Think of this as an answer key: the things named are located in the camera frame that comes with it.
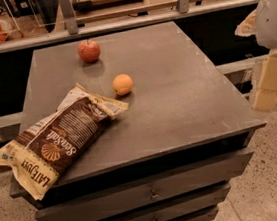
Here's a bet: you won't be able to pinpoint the red apple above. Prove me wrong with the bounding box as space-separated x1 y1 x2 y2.
77 39 101 63

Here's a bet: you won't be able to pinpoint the orange fruit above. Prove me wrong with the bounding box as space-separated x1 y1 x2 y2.
112 74 133 96

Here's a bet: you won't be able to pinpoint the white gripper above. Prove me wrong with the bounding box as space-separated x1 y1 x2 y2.
235 0 277 112

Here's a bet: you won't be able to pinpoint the grey drawer cabinet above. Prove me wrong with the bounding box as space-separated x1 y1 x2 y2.
0 11 277 221

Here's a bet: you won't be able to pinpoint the black wooden handled tool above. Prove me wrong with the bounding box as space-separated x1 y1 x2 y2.
72 0 143 13

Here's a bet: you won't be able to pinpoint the brown chips bag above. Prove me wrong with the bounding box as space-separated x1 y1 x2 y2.
0 85 128 200

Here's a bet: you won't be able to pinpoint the grey metal railing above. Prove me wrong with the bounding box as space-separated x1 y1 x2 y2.
0 0 277 147

